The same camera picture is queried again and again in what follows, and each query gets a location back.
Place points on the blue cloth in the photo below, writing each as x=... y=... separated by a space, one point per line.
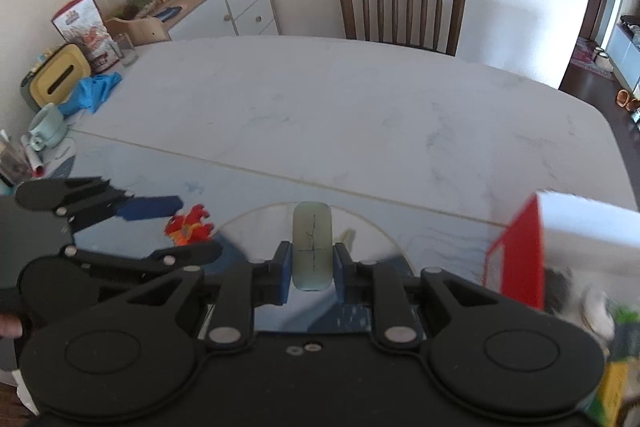
x=90 y=93

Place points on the red orange plush keychain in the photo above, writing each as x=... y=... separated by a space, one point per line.
x=190 y=228

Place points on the patterned red doormat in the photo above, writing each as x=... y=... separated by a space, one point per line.
x=589 y=56

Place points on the grey-green oblong case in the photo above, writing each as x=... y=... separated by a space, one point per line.
x=312 y=239

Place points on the yellow snack box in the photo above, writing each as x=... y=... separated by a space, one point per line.
x=608 y=400

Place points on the person's left hand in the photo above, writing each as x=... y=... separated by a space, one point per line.
x=10 y=326

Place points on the red and white cardboard box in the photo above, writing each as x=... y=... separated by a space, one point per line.
x=556 y=247

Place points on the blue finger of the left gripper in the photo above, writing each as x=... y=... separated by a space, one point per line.
x=160 y=261
x=84 y=202

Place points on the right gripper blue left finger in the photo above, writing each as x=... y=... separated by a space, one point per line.
x=236 y=293

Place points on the mint green mug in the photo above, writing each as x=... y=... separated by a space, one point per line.
x=47 y=129

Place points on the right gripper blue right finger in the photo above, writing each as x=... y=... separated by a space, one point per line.
x=387 y=293

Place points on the orange slippers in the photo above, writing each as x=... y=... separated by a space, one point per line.
x=627 y=101

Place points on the clear drinking glass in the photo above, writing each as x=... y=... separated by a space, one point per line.
x=125 y=49

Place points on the yellow tissue box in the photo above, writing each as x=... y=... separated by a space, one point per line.
x=54 y=76

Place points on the white sideboard with wooden top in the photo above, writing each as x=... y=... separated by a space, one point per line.
x=196 y=19

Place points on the red white cereal box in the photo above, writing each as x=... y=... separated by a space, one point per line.
x=80 y=22

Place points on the light blue wall cabinets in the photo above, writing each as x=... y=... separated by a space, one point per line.
x=623 y=49

